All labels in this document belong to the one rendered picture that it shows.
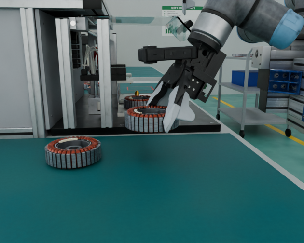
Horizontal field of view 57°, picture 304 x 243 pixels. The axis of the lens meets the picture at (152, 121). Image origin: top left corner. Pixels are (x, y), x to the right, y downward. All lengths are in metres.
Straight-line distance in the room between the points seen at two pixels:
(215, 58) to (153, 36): 5.72
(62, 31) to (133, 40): 5.53
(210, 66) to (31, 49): 0.44
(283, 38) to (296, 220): 0.35
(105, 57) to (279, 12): 0.41
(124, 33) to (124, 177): 5.83
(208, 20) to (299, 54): 0.74
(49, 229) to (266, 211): 0.30
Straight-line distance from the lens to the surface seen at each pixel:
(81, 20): 0.82
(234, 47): 6.73
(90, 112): 0.94
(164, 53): 0.55
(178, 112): 0.53
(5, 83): 0.81
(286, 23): 0.63
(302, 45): 1.28
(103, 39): 0.75
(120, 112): 0.91
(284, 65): 1.26
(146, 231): 0.38
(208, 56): 0.61
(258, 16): 0.62
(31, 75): 0.77
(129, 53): 6.27
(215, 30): 0.59
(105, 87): 0.76
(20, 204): 0.48
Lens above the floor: 0.97
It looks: 14 degrees down
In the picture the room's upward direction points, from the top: straight up
